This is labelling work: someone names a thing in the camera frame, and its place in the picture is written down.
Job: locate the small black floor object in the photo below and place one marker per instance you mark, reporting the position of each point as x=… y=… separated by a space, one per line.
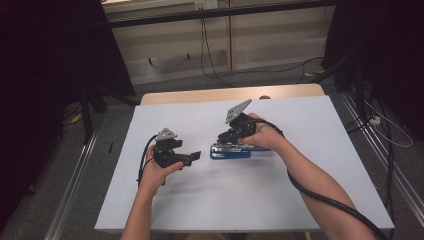
x=110 y=147

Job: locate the person's left hand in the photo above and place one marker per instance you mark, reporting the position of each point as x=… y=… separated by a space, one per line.
x=153 y=176

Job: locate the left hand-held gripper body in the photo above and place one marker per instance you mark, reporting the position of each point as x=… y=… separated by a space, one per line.
x=165 y=156

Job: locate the black curtain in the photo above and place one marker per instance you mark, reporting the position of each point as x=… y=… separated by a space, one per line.
x=393 y=50
x=40 y=83

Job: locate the person's right hand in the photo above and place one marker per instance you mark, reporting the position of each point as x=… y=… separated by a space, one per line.
x=266 y=136

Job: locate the yellow floor tape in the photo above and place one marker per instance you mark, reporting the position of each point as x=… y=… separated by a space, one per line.
x=76 y=118
x=315 y=72

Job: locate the aluminium floor rail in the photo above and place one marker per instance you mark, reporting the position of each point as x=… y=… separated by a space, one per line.
x=383 y=156
x=71 y=186

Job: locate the dark round table grommet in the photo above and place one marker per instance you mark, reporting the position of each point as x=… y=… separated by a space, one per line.
x=265 y=97

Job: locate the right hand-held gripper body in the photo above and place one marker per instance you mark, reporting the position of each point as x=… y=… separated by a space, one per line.
x=241 y=125

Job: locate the blue stapler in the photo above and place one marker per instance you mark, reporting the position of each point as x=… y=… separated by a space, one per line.
x=230 y=154

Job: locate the white power strip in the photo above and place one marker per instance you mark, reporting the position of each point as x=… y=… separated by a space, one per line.
x=375 y=120

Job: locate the wooden table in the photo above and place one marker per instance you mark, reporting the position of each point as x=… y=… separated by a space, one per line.
x=200 y=95

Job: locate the white table board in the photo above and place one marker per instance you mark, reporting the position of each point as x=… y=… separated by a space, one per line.
x=216 y=200

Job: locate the white wall socket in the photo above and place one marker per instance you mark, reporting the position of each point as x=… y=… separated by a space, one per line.
x=206 y=4

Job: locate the black horizontal bar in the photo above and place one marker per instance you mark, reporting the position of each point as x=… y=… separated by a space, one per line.
x=216 y=13

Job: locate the black stand leg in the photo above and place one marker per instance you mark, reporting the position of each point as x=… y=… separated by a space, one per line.
x=87 y=120
x=330 y=70

